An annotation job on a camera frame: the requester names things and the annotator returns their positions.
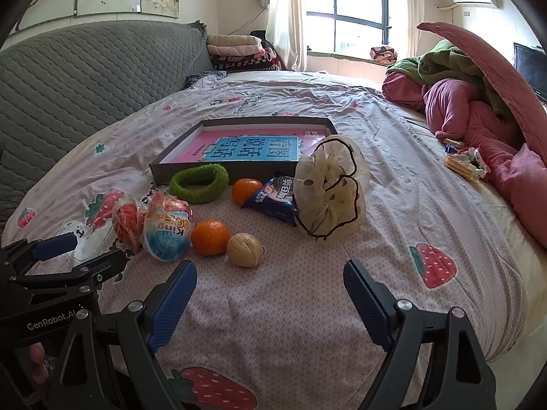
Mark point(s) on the cream folded blanket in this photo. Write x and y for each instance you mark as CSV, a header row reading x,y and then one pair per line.
x,y
233,40

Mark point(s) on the pink folded blanket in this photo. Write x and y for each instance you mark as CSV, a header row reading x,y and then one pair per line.
x,y
235,51

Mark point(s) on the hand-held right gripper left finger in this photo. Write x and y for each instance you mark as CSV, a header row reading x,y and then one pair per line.
x,y
171,303

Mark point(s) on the blue cookie packet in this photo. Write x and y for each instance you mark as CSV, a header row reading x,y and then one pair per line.
x,y
273,198

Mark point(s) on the pink quilt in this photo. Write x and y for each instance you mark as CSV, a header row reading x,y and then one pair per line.
x,y
461,111

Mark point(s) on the orange mandarin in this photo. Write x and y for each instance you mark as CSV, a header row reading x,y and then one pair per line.
x,y
210,238
247,191

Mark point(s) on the white air conditioner pipe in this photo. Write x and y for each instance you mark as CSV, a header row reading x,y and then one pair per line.
x,y
446,7

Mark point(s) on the red and white toy egg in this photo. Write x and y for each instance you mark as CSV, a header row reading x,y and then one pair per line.
x,y
128,222

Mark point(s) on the blue and white toy egg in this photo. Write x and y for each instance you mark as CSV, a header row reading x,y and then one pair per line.
x,y
167,232

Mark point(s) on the patterned snack packet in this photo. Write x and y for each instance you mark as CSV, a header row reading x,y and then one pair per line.
x,y
476,158

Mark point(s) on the grey shallow cardboard box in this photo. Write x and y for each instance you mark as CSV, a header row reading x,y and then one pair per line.
x,y
179,171

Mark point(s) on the green blanket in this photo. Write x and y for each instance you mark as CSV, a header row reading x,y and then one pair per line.
x,y
448,64

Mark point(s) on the person's left hand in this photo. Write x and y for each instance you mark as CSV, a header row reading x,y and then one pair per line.
x,y
36,361

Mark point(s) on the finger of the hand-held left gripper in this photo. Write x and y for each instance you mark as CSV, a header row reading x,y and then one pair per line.
x,y
55,247
104,264

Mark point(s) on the dark checked folded blanket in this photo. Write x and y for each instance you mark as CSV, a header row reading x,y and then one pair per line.
x,y
248,65

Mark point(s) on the black cloth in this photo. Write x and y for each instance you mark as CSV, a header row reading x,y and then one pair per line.
x,y
263,38

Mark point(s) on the cream curtain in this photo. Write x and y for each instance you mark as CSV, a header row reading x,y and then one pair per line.
x,y
406,8
284,17

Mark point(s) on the yellow wafer packet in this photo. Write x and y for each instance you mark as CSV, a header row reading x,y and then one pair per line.
x,y
457,165

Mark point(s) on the dark patterned cloth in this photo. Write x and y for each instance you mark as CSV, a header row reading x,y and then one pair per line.
x,y
205,79

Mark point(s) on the strawberry print bedsheet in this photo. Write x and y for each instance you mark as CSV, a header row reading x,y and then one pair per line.
x,y
299,307

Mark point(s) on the white plush toy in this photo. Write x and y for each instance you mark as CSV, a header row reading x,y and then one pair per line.
x,y
324,205

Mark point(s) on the pink and blue book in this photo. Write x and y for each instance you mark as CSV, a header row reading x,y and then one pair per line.
x,y
252,149

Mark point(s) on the brown egg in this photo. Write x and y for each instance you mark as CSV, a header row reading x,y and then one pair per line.
x,y
244,250

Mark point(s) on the grey quilted headboard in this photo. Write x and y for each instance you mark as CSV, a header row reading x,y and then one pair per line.
x,y
85,85

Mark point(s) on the black framed window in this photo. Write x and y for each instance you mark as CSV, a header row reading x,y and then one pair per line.
x,y
342,19

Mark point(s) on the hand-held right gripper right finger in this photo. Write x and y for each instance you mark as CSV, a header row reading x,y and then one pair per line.
x,y
367,303

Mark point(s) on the small blue wrapper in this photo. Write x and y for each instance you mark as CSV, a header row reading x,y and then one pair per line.
x,y
449,148

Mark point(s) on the black wall television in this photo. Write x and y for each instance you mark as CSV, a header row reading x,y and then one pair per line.
x,y
530,68

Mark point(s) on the small orange snack stick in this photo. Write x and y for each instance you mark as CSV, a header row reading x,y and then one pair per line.
x,y
452,141

